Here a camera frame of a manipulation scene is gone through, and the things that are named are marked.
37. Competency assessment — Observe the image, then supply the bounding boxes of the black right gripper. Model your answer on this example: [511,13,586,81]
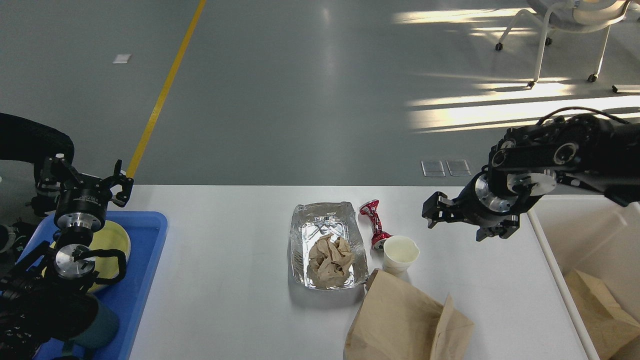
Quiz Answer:
[422,172,531,242]

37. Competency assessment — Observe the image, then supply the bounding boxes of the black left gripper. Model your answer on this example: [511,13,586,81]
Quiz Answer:
[36,153,135,230]

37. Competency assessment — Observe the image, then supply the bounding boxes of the yellow plate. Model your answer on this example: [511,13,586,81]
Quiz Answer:
[41,220,131,280]

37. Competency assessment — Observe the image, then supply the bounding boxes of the white paper cup front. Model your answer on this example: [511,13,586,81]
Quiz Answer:
[382,235,421,274]

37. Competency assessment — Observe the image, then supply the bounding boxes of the dark green mug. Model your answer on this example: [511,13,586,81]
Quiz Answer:
[60,294,120,360]

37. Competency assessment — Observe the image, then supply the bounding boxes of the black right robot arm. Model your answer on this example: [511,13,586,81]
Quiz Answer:
[422,107,640,242]

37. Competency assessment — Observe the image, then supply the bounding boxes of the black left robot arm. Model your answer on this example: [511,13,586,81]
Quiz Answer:
[1,153,134,360]

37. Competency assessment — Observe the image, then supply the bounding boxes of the small grey floor plate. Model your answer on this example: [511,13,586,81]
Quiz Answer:
[421,160,446,178]

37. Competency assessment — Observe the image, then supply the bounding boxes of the blue plastic tray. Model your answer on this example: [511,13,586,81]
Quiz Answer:
[18,210,168,360]

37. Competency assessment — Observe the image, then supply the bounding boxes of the crushed red can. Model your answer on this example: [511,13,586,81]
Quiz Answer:
[359,199,393,251]

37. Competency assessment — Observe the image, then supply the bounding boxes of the white plastic bin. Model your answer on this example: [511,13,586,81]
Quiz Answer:
[528,194,640,360]

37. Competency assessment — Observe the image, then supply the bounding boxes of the large brown paper bag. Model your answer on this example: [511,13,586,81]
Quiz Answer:
[343,269,475,360]

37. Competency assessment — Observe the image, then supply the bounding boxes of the crumpled brown paper in tray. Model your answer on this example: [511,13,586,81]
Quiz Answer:
[309,234,355,281]

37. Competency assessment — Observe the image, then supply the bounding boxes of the aluminium foil tray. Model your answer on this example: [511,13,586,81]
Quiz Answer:
[289,202,370,291]

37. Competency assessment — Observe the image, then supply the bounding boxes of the white rolling chair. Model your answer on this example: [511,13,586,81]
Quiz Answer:
[494,0,633,89]

